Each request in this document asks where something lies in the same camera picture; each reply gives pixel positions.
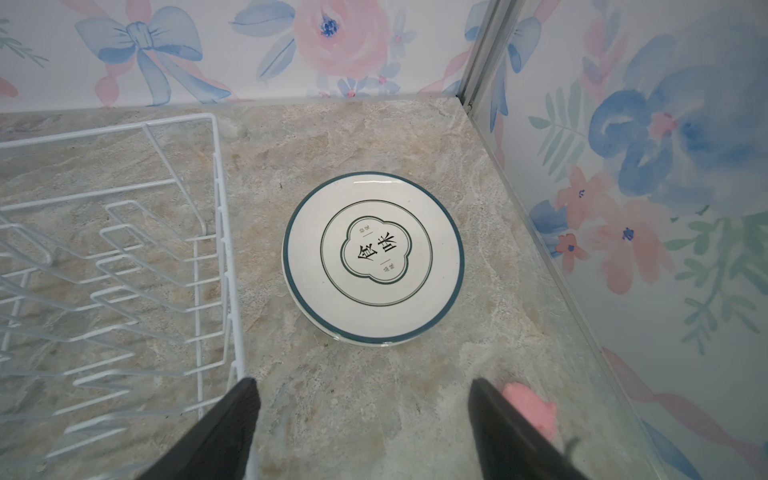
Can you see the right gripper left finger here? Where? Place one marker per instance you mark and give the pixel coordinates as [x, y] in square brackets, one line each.
[218, 446]

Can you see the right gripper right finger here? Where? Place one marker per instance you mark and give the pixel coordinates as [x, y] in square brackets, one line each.
[507, 445]

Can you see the plain white plate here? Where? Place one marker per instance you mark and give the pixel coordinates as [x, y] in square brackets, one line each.
[372, 259]

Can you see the pink pig toy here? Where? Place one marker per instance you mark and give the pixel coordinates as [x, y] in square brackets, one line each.
[538, 412]

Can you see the white wire dish rack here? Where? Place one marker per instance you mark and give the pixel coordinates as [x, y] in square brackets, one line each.
[118, 303]

